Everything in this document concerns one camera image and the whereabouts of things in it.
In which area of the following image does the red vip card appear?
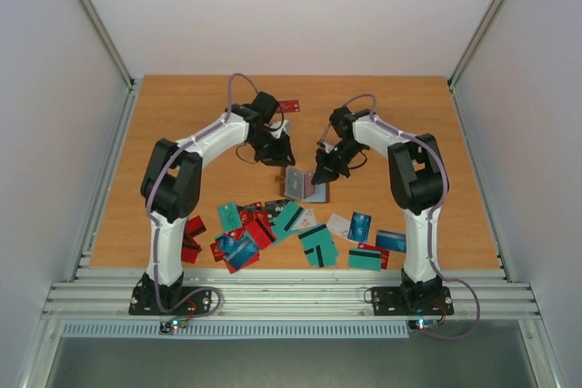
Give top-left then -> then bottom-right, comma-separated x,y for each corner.
303,172 -> 316,201

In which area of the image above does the brown leather card holder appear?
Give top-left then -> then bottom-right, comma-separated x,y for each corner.
276,166 -> 329,204

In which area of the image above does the teal card black stripe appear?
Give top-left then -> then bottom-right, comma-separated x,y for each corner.
305,244 -> 338,268
272,202 -> 304,242
298,224 -> 334,252

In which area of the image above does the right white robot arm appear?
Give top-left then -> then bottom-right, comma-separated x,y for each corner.
312,105 -> 448,313

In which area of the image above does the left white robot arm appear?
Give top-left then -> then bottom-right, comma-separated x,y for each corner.
129,91 -> 296,314

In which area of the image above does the white card centre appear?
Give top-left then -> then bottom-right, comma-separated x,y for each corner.
293,208 -> 316,231

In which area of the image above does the white card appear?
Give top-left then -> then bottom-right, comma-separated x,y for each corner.
326,214 -> 350,239
293,208 -> 316,231

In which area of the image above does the lone red card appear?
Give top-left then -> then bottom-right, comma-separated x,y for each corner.
278,100 -> 300,114

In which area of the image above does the white card right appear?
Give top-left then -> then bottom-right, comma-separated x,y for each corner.
326,214 -> 350,239

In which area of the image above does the black vip card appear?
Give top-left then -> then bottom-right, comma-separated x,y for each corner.
265,198 -> 291,221

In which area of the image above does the teal card upper left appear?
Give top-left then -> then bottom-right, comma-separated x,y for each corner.
217,202 -> 242,233

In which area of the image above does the red card black stripe centre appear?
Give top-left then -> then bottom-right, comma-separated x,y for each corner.
245,219 -> 276,250

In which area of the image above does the red card black stripe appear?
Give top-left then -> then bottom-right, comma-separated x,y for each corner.
181,234 -> 201,264
245,219 -> 276,250

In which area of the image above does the teal card bottom right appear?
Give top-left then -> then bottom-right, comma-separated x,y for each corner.
348,248 -> 382,272

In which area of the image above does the blue card far right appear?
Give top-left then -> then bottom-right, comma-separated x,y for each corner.
376,229 -> 406,253

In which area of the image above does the red card bottom right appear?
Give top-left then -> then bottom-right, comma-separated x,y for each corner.
357,244 -> 389,270

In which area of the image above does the blue card lower pile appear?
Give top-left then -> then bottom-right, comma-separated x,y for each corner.
224,236 -> 260,274

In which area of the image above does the red card upper left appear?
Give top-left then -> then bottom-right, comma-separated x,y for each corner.
184,215 -> 206,239

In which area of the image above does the red card black stripe left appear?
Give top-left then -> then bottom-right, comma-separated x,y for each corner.
181,234 -> 201,264

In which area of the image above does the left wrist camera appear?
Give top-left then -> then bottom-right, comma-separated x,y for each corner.
269,120 -> 290,138

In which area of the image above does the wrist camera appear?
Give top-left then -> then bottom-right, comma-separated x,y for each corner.
269,120 -> 290,138
317,139 -> 329,151

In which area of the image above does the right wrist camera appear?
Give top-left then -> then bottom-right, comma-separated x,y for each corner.
317,139 -> 329,151

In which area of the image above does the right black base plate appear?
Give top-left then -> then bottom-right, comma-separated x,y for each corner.
369,286 -> 455,316

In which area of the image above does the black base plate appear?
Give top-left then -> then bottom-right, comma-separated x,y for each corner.
369,286 -> 455,316
128,273 -> 212,316

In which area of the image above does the slotted grey cable duct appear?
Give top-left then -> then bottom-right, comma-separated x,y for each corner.
61,320 -> 409,340

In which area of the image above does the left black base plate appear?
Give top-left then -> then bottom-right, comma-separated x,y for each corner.
128,273 -> 212,316

